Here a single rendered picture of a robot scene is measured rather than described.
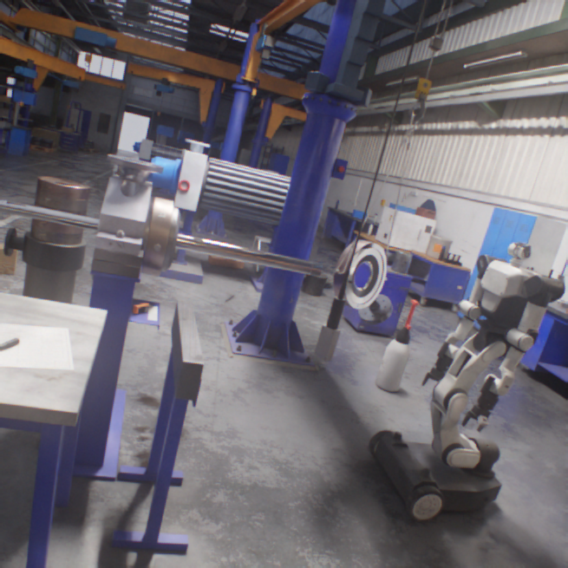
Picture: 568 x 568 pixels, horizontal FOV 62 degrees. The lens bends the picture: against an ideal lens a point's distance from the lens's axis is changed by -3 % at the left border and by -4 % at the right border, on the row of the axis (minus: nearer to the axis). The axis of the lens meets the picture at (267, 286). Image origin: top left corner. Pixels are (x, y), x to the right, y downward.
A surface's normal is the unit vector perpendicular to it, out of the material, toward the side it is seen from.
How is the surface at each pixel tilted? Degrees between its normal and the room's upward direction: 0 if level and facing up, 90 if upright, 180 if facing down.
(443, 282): 90
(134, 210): 45
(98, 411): 90
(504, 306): 98
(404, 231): 90
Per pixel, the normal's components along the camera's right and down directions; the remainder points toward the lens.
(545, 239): 0.18, 0.29
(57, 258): 0.51, 0.33
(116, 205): 0.32, -0.46
